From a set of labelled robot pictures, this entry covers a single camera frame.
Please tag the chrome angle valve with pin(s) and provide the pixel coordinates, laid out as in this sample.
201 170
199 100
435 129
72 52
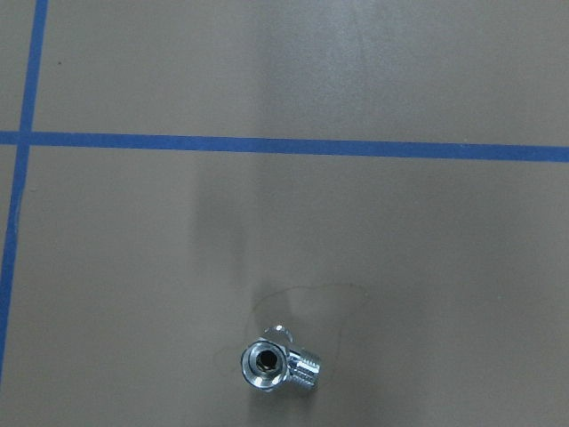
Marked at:
275 360

